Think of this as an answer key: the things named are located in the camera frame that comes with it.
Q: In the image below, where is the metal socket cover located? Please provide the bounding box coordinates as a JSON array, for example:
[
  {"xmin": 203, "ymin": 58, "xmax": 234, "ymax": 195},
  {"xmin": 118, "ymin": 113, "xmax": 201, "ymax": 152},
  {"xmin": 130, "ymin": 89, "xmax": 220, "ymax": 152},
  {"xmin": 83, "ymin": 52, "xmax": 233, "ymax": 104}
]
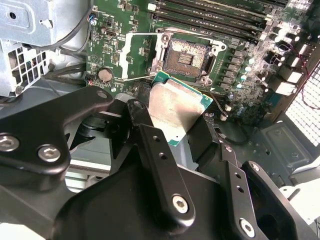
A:
[{"xmin": 118, "ymin": 31, "xmax": 163, "ymax": 81}]

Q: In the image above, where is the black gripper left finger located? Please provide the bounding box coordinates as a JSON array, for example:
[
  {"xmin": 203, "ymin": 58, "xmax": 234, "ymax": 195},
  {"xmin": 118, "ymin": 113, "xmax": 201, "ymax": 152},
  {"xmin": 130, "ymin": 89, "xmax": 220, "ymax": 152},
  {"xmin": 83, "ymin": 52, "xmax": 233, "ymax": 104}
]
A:
[{"xmin": 0, "ymin": 86, "xmax": 196, "ymax": 228}]

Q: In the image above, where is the CPU with silver top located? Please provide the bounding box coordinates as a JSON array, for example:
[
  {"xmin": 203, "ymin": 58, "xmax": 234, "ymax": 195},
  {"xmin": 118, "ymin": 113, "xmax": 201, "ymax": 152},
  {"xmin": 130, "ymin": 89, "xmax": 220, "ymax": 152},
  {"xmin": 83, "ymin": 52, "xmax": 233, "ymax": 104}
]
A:
[{"xmin": 147, "ymin": 70, "xmax": 215, "ymax": 149}]

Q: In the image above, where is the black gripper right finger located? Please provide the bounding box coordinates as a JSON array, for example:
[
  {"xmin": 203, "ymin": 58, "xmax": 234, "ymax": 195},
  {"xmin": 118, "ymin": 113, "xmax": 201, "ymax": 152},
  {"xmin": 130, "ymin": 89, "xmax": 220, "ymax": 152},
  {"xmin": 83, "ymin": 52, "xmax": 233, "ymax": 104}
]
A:
[{"xmin": 186, "ymin": 115, "xmax": 315, "ymax": 240}]

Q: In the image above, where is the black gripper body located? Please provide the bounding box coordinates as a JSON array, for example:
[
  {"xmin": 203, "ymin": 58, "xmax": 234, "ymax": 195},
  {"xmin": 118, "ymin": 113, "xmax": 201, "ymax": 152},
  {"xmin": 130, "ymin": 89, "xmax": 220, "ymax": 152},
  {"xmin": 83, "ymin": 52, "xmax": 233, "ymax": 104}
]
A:
[{"xmin": 52, "ymin": 149, "xmax": 235, "ymax": 240}]

